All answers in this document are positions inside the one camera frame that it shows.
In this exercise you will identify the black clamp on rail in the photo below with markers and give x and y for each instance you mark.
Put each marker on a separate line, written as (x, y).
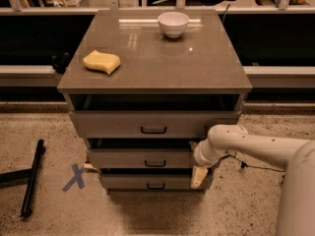
(60, 63)

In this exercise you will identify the grey drawer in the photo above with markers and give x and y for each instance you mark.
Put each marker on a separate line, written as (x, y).
(141, 158)
(148, 124)
(146, 182)

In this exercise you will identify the blue tape cross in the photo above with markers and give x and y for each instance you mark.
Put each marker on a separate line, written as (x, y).
(76, 179)

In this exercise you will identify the white bowl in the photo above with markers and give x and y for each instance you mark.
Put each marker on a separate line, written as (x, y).
(173, 24)

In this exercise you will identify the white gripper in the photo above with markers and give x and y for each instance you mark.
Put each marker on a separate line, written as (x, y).
(201, 155)

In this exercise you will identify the black stand leg left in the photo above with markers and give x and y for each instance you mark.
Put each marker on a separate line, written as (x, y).
(25, 176)

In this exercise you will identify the grey drawer cabinet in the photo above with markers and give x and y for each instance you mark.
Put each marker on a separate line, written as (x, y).
(198, 71)

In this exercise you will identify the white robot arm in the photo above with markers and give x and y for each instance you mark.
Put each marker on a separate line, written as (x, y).
(296, 157)

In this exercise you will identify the yellow sponge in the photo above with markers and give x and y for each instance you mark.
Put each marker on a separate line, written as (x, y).
(104, 62)

